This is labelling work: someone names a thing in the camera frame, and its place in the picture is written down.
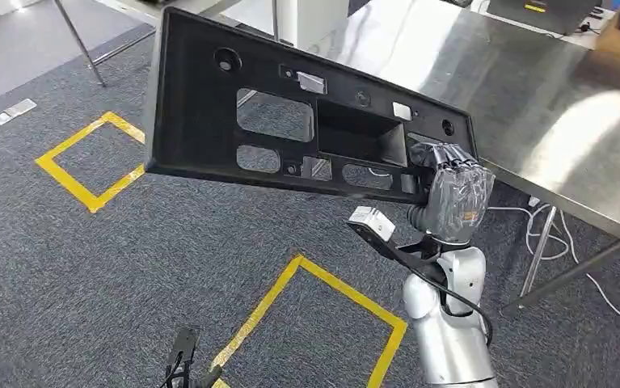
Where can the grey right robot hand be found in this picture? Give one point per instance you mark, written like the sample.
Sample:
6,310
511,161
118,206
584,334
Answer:
457,198

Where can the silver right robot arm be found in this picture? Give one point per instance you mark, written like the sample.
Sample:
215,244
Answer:
449,342

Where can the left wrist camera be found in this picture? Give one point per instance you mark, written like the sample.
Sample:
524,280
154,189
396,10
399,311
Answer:
185,345

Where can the steel table leg frame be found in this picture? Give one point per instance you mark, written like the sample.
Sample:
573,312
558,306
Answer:
82,45

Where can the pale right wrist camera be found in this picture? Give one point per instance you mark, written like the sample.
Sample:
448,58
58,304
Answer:
371,220

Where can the white pillar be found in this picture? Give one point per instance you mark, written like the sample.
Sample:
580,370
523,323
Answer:
315,21

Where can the black plastic panel with cutouts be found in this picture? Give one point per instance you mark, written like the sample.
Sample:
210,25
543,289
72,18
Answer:
192,107

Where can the metal floor outlet plate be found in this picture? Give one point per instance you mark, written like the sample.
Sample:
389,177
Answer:
14,111

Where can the stainless steel table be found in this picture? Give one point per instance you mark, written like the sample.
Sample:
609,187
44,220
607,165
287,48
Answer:
556,107

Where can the dark grey machine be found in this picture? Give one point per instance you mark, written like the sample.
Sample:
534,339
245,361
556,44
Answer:
540,13

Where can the yellow floor tape square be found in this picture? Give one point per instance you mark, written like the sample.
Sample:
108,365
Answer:
90,202
342,289

